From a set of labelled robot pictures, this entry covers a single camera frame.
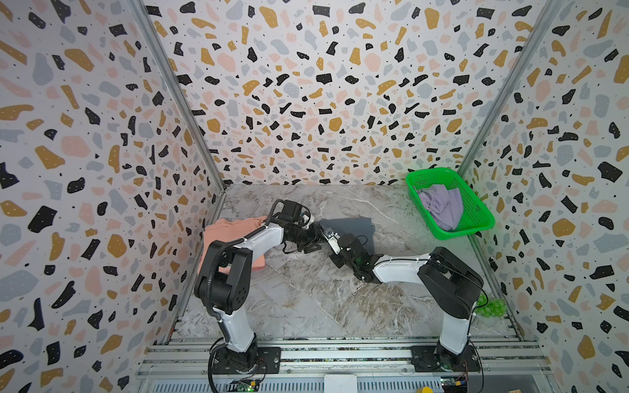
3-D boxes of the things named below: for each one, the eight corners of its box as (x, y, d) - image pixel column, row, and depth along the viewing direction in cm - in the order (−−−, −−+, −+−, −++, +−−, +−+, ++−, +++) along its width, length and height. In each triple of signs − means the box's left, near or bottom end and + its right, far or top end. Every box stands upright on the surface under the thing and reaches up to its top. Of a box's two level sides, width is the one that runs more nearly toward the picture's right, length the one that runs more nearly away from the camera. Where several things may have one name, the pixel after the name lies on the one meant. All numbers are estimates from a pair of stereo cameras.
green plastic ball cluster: (474, 315, 85) (482, 309, 81) (474, 298, 89) (482, 292, 84) (498, 323, 83) (508, 318, 79) (497, 306, 87) (506, 300, 83)
